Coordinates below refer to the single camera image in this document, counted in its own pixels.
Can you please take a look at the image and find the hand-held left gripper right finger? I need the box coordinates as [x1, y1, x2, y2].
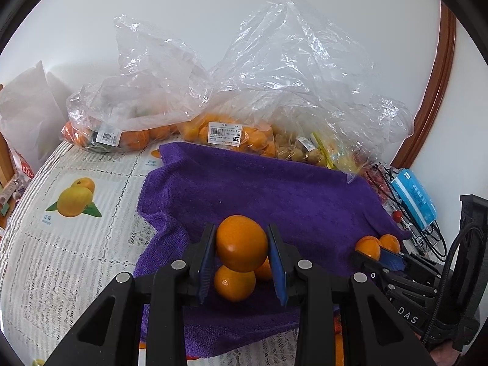
[266, 223, 437, 366]

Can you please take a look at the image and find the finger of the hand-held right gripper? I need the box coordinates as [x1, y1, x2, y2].
[350, 252, 437, 299]
[379, 247, 447, 280]

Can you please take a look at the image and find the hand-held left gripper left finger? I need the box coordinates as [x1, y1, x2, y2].
[44, 223, 218, 366]

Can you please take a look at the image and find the mandarin orange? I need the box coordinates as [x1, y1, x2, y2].
[379, 234, 402, 254]
[213, 265, 257, 303]
[216, 215, 269, 272]
[255, 257, 273, 281]
[355, 235, 382, 260]

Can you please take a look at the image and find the pile of red fruits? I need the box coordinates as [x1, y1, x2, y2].
[366, 164, 394, 207]

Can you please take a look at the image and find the person's right hand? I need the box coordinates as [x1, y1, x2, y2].
[415, 333, 466, 366]

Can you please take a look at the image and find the blue paper box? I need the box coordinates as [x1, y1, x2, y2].
[391, 168, 438, 229]

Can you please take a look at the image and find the purple towel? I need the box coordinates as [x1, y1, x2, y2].
[133, 142, 414, 357]

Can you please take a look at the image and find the clear bag of golden berries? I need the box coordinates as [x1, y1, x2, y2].
[272, 95, 414, 184]

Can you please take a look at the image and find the fruit print tablecloth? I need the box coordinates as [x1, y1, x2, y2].
[0, 135, 382, 366]

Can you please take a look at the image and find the clear bag of kumquats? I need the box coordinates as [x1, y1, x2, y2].
[177, 0, 378, 159]

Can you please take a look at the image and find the clear bag of mandarins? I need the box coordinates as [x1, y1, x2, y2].
[61, 15, 212, 153]

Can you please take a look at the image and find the red white packet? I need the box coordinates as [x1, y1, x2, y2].
[11, 149, 37, 184]

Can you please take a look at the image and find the white plastic bag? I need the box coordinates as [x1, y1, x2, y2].
[0, 61, 71, 168]

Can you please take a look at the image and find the black cable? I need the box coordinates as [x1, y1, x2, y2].
[368, 162, 448, 262]

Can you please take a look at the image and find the brown wooden door frame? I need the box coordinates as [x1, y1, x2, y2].
[391, 0, 457, 168]

